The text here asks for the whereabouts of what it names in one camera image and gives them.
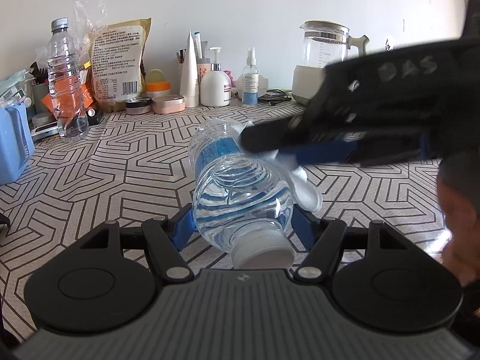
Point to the white cosmetic tube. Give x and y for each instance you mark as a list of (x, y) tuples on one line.
[(189, 86)]

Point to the orange cardboard box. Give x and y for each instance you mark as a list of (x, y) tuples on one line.
[(50, 101)]

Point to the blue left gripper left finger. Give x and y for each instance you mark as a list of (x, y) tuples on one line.
[(183, 226)]

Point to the clear plastic bag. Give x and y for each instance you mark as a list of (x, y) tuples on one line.
[(90, 19)]

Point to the upright clear water bottle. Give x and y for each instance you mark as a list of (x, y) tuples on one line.
[(62, 64)]

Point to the white pump lotion bottle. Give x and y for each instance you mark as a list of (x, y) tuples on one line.
[(215, 85)]

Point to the blue plastic jug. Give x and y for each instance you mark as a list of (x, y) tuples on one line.
[(16, 142)]

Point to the pink round cosmetic jar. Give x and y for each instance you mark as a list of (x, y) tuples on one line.
[(168, 104)]

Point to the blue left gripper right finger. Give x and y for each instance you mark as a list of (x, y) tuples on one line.
[(302, 224)]

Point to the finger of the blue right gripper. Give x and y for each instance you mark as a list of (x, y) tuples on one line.
[(338, 151)]

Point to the glass electric kettle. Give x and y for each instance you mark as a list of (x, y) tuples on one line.
[(325, 42)]

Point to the person's right hand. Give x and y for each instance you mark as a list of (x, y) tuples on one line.
[(458, 195)]

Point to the orange lid jar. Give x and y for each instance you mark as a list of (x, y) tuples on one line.
[(156, 85)]

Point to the beige printed food bag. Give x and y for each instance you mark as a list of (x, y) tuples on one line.
[(117, 63)]

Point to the white cleaning cloth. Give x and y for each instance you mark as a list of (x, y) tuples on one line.
[(306, 195)]

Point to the black lid round jar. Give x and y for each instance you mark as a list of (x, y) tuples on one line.
[(138, 106)]

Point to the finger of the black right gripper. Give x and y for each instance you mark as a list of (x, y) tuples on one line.
[(277, 134)]

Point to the clear spray bottle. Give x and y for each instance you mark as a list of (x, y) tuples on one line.
[(251, 79)]

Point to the clear blue-label water bottle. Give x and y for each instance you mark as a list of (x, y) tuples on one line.
[(242, 205)]

